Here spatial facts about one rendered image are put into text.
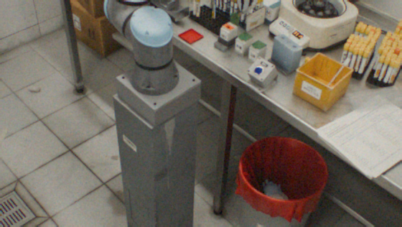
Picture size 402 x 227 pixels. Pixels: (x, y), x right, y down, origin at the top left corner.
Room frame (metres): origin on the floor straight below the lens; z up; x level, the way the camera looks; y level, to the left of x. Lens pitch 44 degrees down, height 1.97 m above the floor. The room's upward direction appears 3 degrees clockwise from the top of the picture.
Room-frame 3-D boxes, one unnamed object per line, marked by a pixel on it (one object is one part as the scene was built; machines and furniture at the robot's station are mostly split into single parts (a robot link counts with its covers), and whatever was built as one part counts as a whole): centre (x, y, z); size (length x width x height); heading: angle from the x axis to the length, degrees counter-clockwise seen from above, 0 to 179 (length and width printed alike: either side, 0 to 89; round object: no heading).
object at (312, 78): (1.29, -0.39, 0.93); 0.13 x 0.13 x 0.10; 50
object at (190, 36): (1.58, 0.05, 0.88); 0.07 x 0.07 x 0.01; 45
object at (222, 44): (1.54, -0.09, 0.89); 0.09 x 0.05 x 0.04; 135
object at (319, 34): (1.65, -0.41, 0.94); 0.30 x 0.24 x 0.12; 126
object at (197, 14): (1.68, -0.03, 0.93); 0.17 x 0.09 x 0.11; 45
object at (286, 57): (1.43, -0.29, 0.92); 0.10 x 0.07 x 0.10; 37
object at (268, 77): (1.35, -0.22, 0.92); 0.13 x 0.07 x 0.08; 135
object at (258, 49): (1.46, -0.19, 0.91); 0.05 x 0.04 x 0.07; 135
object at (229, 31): (1.54, -0.09, 0.92); 0.05 x 0.04 x 0.06; 135
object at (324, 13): (1.66, -0.42, 0.97); 0.15 x 0.15 x 0.07
